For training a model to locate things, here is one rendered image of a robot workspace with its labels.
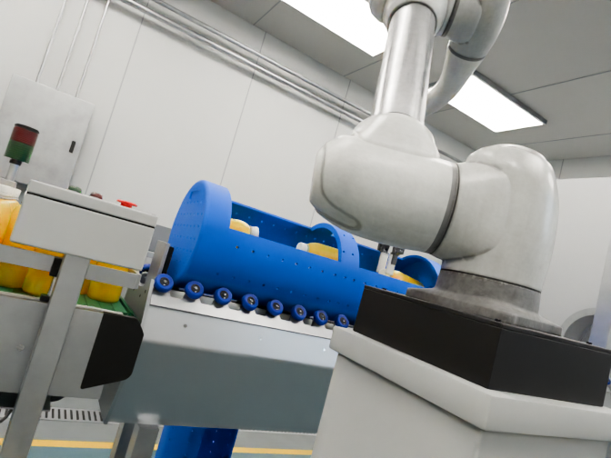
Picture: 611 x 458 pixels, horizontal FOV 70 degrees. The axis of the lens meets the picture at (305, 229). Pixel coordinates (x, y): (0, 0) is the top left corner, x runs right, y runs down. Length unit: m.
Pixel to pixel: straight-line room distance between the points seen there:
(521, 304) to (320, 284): 0.62
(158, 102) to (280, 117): 1.28
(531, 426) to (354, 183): 0.38
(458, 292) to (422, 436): 0.21
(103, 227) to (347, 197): 0.41
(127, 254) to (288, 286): 0.49
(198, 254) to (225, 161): 3.62
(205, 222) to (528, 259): 0.68
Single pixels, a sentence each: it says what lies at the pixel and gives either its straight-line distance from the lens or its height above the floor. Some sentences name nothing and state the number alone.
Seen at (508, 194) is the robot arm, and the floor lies 1.26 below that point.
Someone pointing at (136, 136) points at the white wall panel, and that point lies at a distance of 4.46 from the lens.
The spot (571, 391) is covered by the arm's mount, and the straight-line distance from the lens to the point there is 0.74.
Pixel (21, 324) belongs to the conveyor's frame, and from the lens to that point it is 0.94.
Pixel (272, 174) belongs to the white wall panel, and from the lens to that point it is 4.84.
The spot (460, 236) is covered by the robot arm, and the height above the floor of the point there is 1.19.
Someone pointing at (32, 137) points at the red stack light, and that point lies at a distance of 1.48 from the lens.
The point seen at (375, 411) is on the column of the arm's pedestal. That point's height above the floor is 0.91.
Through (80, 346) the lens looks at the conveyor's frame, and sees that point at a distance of 0.95.
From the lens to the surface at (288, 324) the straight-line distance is 1.20.
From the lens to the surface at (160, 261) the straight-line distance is 1.12.
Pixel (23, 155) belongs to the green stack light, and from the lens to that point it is 1.48.
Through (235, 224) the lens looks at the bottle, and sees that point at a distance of 1.20.
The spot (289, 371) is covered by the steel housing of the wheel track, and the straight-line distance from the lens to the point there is 1.22.
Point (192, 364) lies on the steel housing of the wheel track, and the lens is 1.12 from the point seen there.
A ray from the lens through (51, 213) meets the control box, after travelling 0.80.
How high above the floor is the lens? 1.08
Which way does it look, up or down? 5 degrees up
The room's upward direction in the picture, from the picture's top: 15 degrees clockwise
